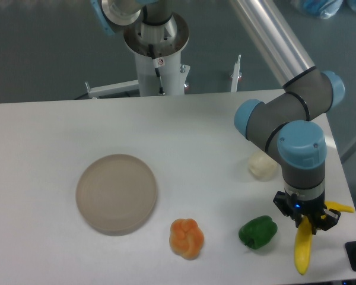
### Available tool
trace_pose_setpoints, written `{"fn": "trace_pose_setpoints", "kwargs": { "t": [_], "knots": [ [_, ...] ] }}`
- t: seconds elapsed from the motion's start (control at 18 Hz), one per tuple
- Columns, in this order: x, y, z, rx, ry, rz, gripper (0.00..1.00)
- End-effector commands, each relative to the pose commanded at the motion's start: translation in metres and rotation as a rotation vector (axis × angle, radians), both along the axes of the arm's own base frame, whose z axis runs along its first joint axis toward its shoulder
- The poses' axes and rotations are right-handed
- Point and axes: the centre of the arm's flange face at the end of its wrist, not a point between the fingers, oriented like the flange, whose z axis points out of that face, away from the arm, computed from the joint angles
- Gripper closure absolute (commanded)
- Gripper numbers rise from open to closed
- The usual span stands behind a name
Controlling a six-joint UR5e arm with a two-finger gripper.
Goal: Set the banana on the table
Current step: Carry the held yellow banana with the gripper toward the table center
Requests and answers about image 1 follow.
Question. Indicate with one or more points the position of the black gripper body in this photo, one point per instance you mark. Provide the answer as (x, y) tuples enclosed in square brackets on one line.
[(306, 201)]

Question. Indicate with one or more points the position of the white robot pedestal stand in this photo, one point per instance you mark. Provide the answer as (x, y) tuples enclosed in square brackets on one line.
[(157, 52)]

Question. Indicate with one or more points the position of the beige round plate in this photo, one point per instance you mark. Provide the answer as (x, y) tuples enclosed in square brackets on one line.
[(116, 194)]

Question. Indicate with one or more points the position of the blue plastic bag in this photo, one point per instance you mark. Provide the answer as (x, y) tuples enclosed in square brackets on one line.
[(322, 9)]

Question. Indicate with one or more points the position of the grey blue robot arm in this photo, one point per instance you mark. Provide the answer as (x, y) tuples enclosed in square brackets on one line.
[(284, 128)]

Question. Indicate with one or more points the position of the orange knotted toy bread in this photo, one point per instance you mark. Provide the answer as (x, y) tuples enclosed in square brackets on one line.
[(186, 238)]

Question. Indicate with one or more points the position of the white toy garlic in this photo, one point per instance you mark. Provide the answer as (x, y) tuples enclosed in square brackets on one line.
[(261, 166)]

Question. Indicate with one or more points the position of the green toy bell pepper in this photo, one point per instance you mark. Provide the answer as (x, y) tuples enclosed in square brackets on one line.
[(258, 232)]

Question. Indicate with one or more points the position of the yellow toy banana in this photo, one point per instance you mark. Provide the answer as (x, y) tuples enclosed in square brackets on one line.
[(303, 238)]

